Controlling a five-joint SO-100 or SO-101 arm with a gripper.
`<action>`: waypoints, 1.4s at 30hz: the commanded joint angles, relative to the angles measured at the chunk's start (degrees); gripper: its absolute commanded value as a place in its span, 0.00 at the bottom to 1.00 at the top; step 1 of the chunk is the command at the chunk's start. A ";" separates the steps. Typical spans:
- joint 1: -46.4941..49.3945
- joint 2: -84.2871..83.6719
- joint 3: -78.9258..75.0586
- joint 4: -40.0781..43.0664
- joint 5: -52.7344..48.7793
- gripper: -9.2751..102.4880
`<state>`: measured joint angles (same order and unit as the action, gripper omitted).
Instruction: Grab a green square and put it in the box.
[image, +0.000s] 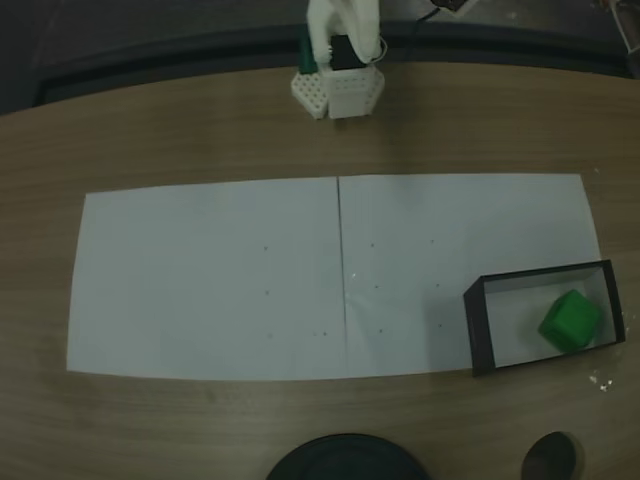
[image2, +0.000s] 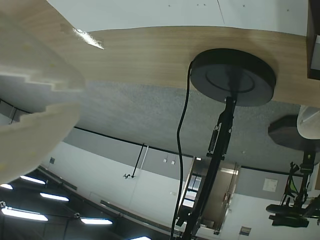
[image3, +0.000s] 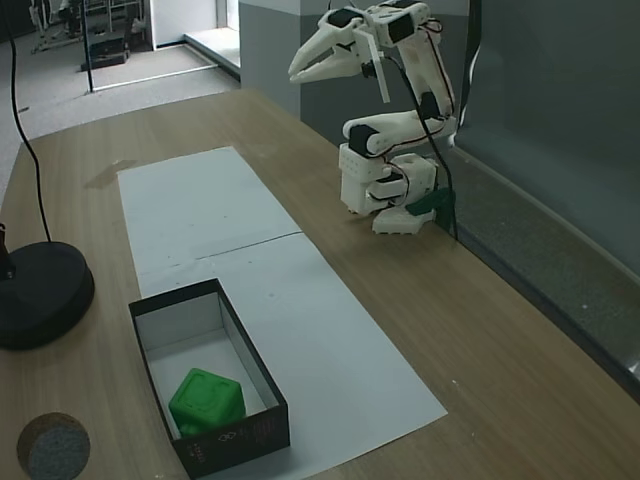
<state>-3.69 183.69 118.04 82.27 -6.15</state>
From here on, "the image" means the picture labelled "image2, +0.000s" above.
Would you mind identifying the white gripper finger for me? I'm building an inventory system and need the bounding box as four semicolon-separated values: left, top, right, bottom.
0;9;87;92
0;101;82;185

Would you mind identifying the ceiling strip light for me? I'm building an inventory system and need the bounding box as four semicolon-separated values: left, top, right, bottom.
79;216;114;226
0;206;49;223
19;174;49;186
39;191;70;203

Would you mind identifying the black round-base stand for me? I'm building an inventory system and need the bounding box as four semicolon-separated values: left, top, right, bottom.
172;47;278;240

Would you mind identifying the metal door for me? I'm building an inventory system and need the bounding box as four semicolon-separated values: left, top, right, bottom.
179;156;241;236

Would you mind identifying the dark octagonal stool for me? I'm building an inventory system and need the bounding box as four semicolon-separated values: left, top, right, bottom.
267;114;309;151

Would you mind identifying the black stand cable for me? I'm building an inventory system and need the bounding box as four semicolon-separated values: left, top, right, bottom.
170;60;195;240

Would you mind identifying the white wall notice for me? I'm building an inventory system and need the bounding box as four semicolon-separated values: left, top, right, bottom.
262;177;279;193

